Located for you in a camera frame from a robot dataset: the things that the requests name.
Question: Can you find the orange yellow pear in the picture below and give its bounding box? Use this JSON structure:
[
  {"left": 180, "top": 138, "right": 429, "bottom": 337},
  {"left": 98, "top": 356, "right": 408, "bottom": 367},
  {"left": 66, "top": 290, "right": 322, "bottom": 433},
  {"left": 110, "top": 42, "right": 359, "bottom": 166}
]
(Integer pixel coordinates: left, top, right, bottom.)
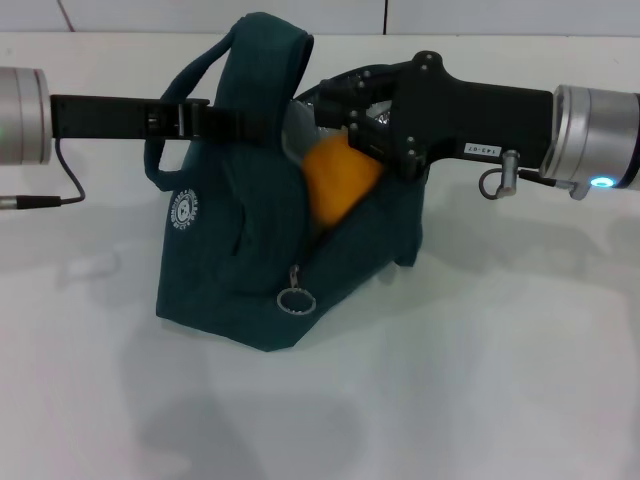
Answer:
[{"left": 301, "top": 134, "right": 385, "bottom": 232}]

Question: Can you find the clear blue-rimmed food container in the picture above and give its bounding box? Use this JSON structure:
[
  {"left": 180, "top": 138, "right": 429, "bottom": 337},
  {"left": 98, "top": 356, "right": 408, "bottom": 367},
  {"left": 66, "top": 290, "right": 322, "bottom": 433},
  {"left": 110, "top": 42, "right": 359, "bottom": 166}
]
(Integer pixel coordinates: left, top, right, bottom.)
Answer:
[{"left": 282, "top": 99, "right": 322, "bottom": 164}]

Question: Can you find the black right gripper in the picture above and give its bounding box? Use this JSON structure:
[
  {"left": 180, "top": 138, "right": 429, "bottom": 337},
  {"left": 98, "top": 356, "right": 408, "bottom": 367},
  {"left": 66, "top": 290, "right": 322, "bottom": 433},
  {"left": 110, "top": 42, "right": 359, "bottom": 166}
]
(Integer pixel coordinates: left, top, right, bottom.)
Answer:
[{"left": 314, "top": 49, "right": 559, "bottom": 182}]

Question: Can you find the right gripper cable with plug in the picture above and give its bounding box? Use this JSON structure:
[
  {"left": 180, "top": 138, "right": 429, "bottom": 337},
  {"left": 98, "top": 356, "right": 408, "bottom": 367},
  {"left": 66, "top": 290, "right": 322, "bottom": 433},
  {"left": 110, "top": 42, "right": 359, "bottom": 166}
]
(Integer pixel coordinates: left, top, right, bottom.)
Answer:
[{"left": 478, "top": 149, "right": 576, "bottom": 198}]

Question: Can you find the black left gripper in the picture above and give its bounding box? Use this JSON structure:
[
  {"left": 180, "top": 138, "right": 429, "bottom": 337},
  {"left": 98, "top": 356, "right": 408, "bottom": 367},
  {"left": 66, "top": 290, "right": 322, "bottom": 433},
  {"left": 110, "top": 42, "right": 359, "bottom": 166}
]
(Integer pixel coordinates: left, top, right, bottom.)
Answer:
[{"left": 48, "top": 93, "right": 290, "bottom": 147}]

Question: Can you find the dark teal insulated lunch bag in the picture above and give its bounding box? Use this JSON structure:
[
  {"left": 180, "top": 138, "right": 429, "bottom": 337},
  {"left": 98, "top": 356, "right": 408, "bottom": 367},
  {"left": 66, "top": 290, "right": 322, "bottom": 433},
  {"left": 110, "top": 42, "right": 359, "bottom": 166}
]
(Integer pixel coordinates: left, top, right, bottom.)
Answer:
[{"left": 143, "top": 12, "right": 429, "bottom": 354}]

